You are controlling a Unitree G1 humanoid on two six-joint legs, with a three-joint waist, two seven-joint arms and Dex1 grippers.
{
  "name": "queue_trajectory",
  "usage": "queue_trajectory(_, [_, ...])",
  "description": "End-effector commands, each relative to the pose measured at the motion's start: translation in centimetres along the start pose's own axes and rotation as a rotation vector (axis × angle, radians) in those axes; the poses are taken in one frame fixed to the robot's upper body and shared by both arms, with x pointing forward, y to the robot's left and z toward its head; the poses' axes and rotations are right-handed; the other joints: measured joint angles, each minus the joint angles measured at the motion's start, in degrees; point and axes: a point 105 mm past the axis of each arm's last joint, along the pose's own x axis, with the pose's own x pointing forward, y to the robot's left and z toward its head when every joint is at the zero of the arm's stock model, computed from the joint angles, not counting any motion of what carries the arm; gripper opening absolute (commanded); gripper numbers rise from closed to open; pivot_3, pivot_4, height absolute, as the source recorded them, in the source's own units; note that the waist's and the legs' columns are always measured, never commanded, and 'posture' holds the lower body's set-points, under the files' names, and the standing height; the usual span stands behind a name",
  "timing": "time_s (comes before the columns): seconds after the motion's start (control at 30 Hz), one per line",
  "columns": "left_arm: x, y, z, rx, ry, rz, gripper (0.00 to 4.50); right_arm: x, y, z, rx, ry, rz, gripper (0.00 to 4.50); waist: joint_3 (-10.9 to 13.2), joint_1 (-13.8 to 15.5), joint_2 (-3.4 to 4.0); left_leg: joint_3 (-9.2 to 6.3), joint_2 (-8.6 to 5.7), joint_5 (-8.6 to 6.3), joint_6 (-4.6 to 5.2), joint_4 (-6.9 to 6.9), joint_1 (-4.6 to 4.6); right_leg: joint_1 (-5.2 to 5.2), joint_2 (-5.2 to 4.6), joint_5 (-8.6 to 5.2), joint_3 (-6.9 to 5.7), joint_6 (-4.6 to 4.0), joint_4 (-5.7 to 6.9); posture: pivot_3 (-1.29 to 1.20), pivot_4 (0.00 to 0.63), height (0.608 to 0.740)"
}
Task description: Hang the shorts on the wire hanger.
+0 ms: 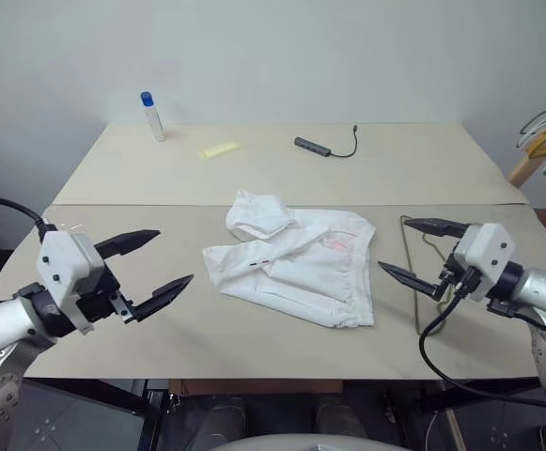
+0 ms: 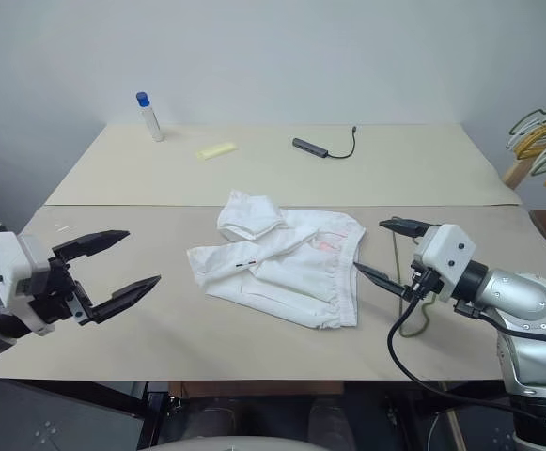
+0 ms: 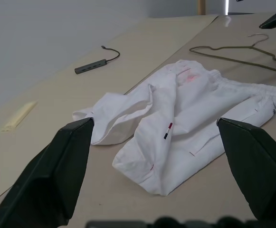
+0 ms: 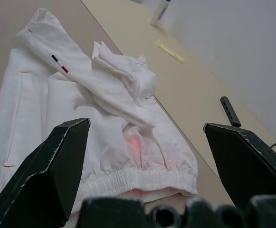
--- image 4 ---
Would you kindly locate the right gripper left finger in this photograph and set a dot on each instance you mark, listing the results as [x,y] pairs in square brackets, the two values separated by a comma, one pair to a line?
[40,180]

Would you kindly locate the grey USB hub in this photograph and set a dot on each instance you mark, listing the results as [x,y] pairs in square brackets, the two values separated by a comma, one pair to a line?
[230,111]

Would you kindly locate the clear tube with blue cap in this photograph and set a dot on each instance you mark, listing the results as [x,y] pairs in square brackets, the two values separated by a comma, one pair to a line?
[160,13]

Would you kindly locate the white t-shirt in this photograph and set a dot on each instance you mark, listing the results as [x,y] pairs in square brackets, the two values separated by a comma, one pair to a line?
[33,99]

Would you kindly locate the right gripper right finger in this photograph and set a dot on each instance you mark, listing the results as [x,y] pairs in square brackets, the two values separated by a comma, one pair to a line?
[242,164]

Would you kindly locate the pale yellow flat strip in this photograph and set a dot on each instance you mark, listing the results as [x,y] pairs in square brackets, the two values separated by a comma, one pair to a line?
[169,51]

